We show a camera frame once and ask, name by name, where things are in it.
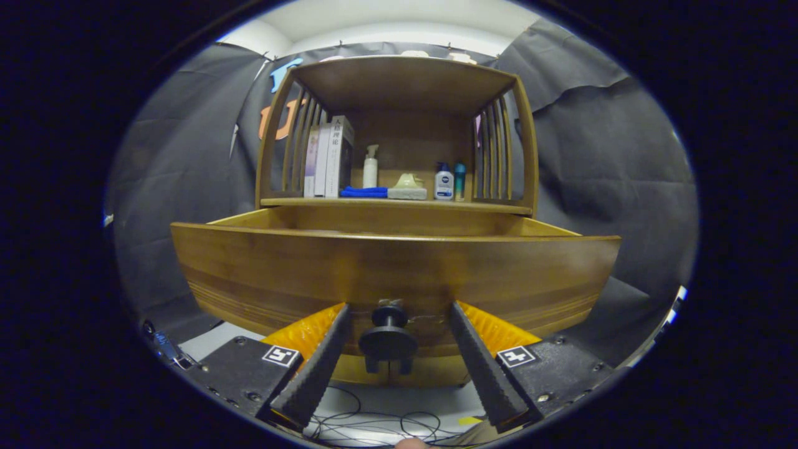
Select thin white book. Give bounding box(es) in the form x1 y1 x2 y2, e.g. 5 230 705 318
314 123 329 198

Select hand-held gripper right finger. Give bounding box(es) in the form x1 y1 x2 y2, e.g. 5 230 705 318
449 301 627 431

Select white lotion bottle blue cap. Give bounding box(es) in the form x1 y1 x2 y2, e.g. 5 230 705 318
434 162 454 201

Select clear packet with green item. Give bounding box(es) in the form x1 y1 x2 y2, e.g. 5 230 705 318
387 173 429 201

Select thick white book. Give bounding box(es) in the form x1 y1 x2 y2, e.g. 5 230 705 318
325 115 355 198

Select wooden countertop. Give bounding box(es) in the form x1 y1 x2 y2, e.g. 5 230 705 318
261 186 534 216

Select wooden drawer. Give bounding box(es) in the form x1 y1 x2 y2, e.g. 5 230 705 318
170 206 622 375

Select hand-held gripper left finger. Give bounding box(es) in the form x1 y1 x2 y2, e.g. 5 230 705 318
186 303 353 431

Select wooden cabinet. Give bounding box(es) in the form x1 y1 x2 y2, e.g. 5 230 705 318
254 55 540 389

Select tangle of black cables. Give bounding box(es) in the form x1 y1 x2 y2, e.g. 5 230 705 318
305 384 493 447

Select thin purple book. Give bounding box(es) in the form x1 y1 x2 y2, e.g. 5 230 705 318
304 127 319 198

